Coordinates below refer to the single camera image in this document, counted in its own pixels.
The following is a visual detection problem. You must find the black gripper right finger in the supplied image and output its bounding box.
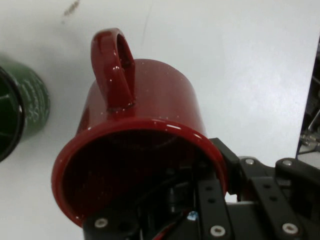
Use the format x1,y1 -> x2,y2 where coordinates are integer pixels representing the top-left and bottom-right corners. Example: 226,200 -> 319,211
210,137 -> 320,240

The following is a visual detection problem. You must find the red enamel mug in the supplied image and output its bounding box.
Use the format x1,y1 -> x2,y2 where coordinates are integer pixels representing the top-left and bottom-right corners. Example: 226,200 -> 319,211
51,27 -> 228,229

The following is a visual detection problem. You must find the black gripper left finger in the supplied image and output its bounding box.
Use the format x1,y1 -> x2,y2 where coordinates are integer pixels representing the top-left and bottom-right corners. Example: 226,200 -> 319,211
82,162 -> 234,240

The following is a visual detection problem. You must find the dark green enamel mug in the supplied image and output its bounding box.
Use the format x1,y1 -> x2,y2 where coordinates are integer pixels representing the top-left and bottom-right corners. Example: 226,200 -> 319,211
0,51 -> 52,163

